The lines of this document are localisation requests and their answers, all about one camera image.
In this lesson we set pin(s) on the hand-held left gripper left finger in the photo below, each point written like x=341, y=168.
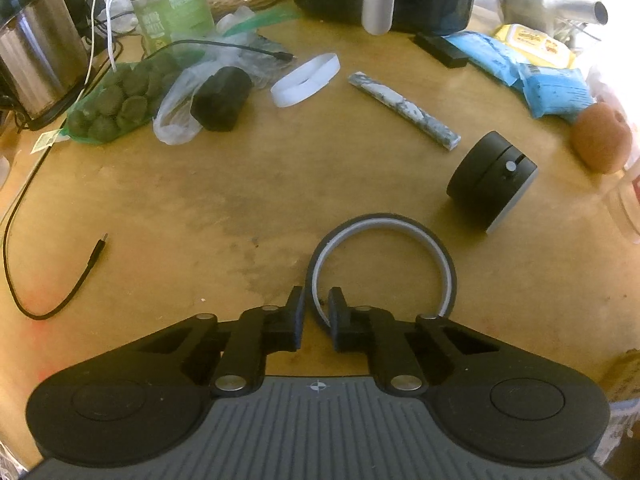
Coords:
x=297, y=320

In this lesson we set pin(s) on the stainless steel kettle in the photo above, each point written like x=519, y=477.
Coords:
x=35, y=55

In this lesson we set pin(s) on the white plastic bag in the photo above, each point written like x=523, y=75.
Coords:
x=610, y=85

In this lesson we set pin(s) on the small black box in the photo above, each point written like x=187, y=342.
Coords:
x=442, y=51

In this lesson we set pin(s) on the black cylinder with silver face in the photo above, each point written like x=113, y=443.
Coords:
x=482, y=180

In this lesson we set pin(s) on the marble-patterned stick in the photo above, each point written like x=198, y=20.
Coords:
x=405, y=107

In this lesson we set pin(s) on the white band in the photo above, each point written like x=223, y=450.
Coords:
x=287, y=95

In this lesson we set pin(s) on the small black canister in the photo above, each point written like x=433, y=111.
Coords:
x=220, y=100

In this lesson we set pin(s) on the green zip bag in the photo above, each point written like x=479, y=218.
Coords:
x=260, y=20

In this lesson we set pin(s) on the glass bowl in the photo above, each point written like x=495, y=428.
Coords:
x=520, y=0

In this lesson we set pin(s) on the mesh bag of green balls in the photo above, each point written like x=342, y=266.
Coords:
x=125, y=100

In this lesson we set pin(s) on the silver hair dryer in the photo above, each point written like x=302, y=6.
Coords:
x=575, y=10

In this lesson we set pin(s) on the brown pear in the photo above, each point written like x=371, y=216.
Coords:
x=600, y=137

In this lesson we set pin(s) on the green label jar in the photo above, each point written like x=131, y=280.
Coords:
x=170, y=10

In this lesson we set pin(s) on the yellow wipes pack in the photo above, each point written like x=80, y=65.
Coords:
x=535, y=45

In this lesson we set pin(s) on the clear plastic bag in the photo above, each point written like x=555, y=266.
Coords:
x=172, y=115

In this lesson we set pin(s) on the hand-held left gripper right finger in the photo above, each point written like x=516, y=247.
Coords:
x=336, y=320

